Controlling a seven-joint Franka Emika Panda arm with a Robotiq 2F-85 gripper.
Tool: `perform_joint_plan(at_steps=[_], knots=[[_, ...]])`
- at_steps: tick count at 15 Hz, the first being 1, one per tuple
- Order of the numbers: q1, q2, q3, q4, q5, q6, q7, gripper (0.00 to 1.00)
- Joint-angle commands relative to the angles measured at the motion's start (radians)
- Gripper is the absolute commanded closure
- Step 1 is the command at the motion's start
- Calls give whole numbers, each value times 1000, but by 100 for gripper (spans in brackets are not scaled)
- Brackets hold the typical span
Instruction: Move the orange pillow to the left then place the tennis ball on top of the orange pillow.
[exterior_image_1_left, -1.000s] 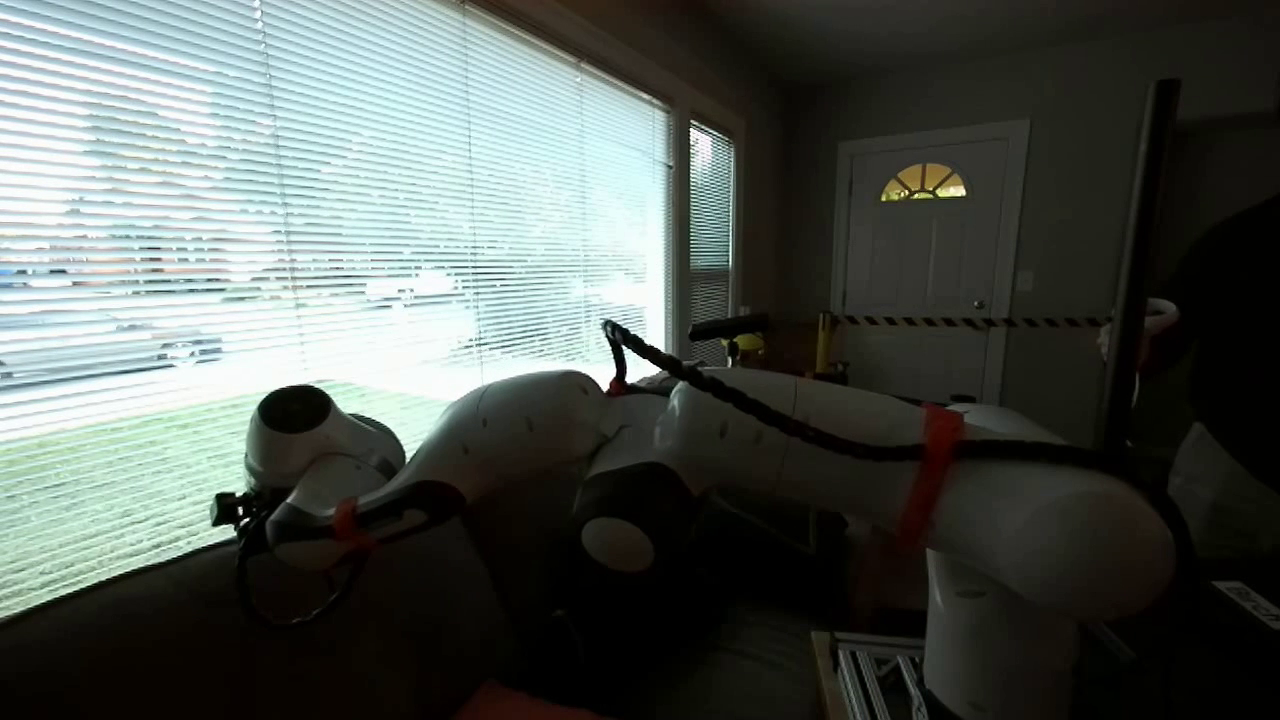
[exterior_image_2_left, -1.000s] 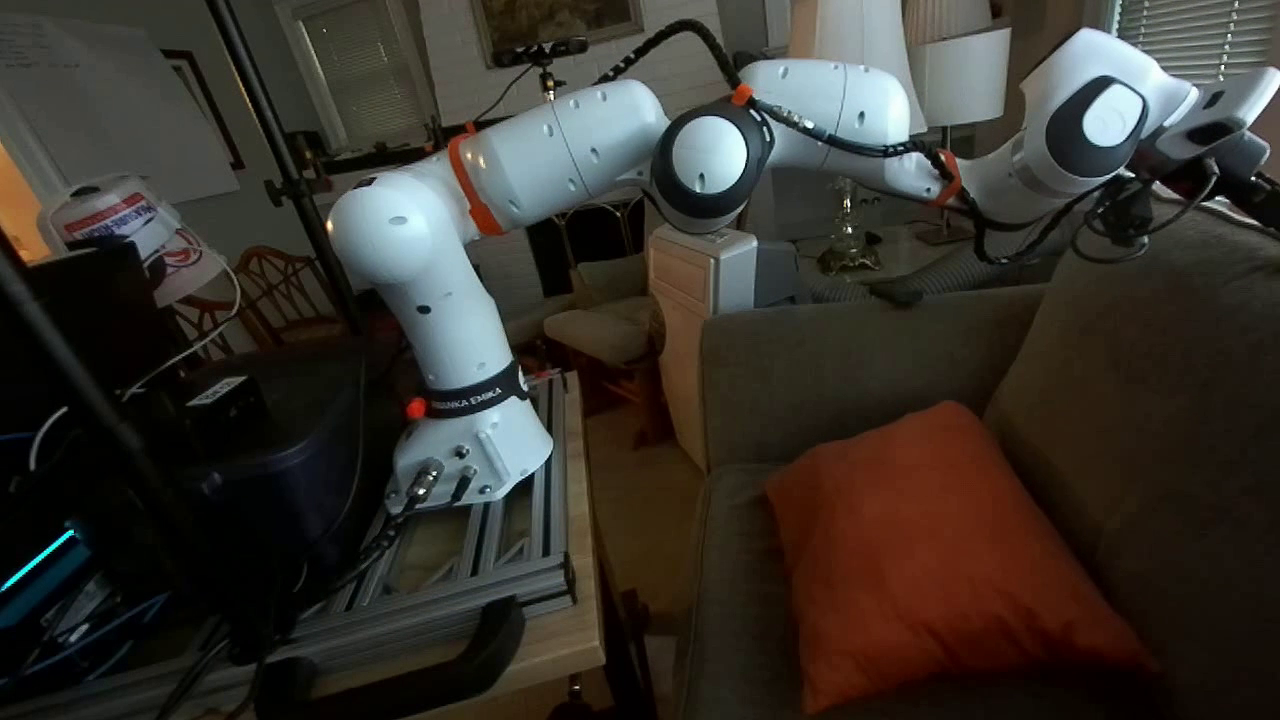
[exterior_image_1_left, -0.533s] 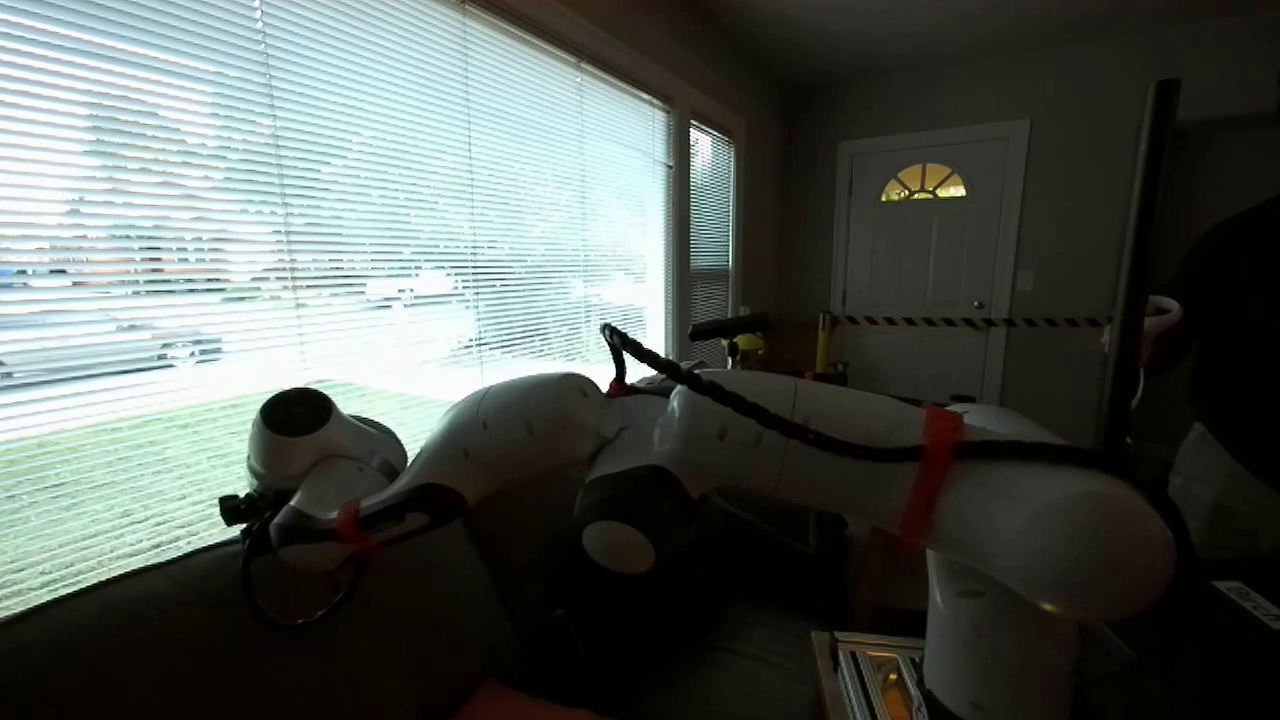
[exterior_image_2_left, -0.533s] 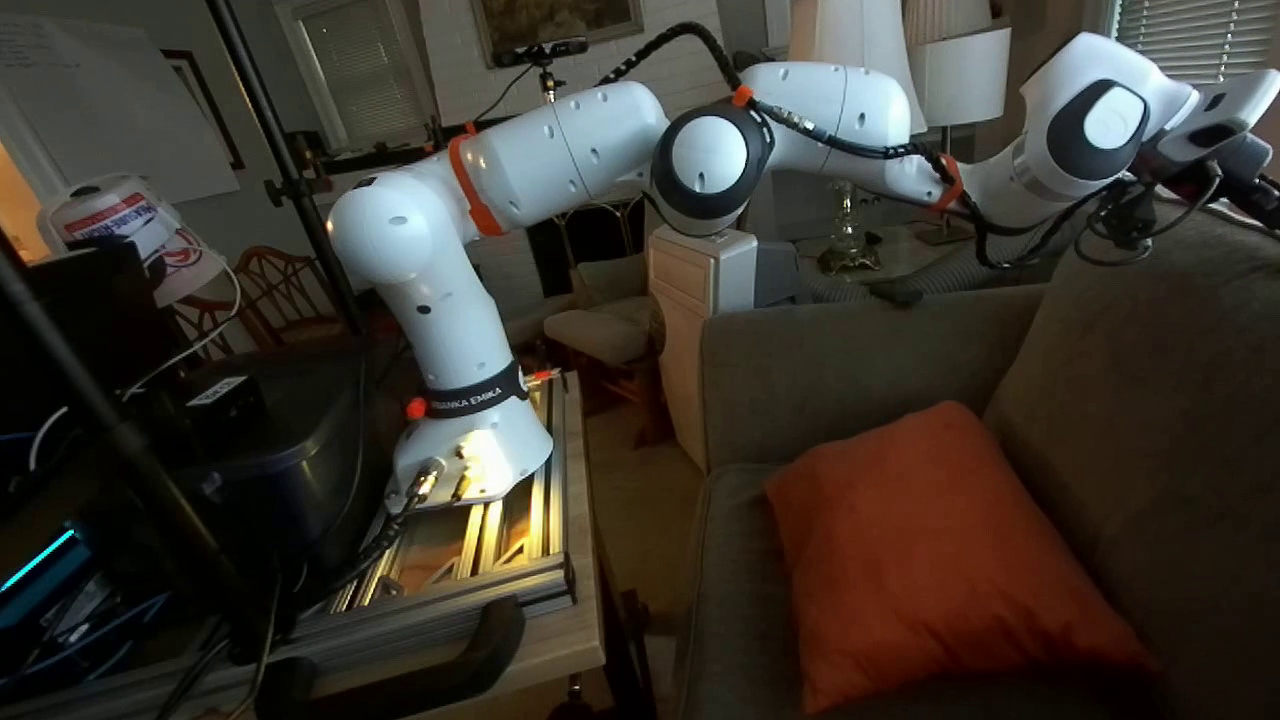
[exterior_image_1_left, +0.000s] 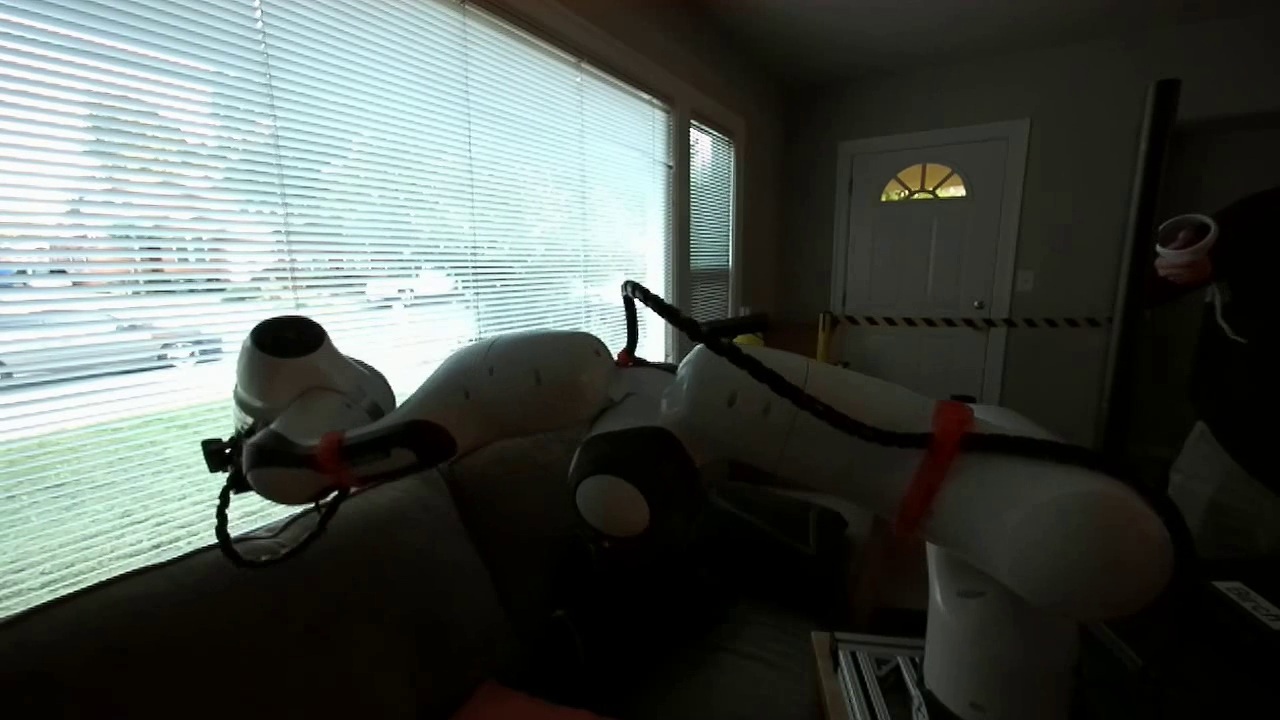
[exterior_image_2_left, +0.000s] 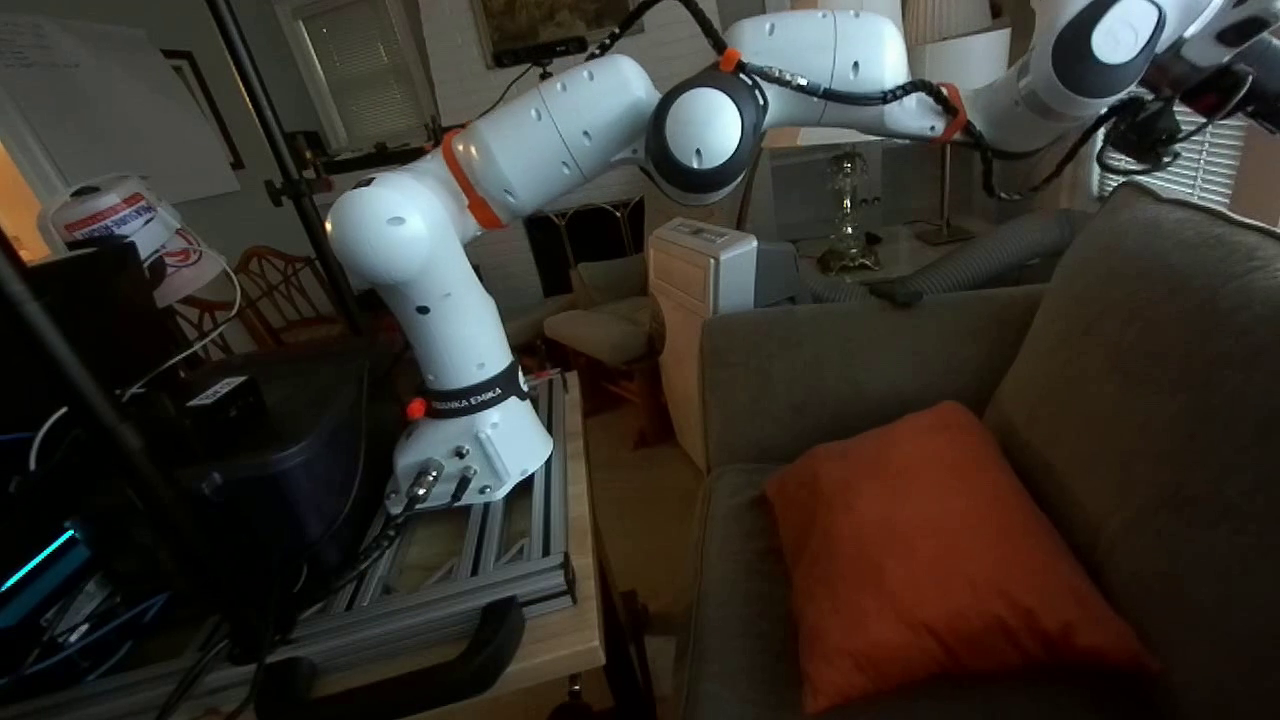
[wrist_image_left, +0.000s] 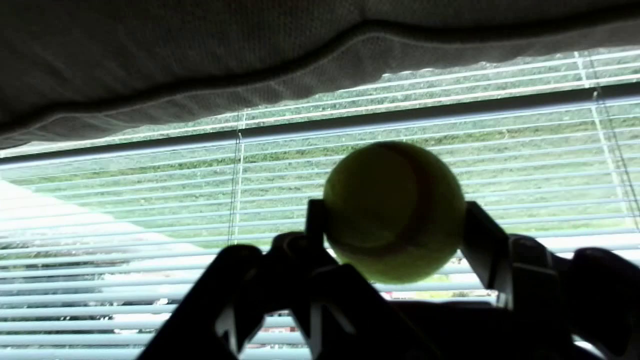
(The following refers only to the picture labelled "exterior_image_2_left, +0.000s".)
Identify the white board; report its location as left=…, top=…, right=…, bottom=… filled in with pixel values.
left=0, top=12, right=246, bottom=209

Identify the white red printed container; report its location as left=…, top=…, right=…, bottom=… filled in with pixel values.
left=53, top=174, right=231, bottom=312

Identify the brass candlestick lamp base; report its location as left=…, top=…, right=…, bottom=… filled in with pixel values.
left=816, top=143, right=882, bottom=275

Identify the white shade table lamp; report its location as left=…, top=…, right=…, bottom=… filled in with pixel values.
left=905, top=0, right=1020, bottom=253

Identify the cardboard box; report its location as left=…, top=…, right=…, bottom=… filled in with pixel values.
left=648, top=214, right=761, bottom=470

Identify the white interior door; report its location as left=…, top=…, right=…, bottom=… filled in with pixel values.
left=271, top=0, right=443, bottom=163

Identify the grey fabric sofa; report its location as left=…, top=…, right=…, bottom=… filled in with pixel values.
left=673, top=174, right=1280, bottom=720

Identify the wooden rattan chair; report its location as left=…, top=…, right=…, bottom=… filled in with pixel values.
left=173, top=240, right=352, bottom=362

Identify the beige upholstered chair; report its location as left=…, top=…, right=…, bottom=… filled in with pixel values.
left=534, top=253, right=660, bottom=378

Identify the black device with blue light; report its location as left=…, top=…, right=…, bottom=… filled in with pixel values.
left=0, top=511, right=111, bottom=642

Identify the aluminium extrusion base frame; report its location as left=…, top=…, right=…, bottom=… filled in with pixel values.
left=0, top=370, right=580, bottom=715

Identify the black labelled base strap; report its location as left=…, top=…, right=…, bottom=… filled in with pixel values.
left=421, top=360, right=533, bottom=422

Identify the black tripod pole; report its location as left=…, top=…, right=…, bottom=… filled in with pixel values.
left=203, top=0, right=369, bottom=331

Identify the framed wall picture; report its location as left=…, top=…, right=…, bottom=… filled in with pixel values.
left=463, top=0, right=632, bottom=71

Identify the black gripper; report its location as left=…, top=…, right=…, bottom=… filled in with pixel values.
left=1181, top=12, right=1280, bottom=130

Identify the black control box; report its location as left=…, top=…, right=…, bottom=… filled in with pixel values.
left=131, top=350, right=392, bottom=633

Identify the black clamp handle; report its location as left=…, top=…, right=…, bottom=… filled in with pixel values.
left=250, top=594, right=533, bottom=720

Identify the grey side cabinet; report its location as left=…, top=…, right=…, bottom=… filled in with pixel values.
left=744, top=124, right=1070, bottom=248

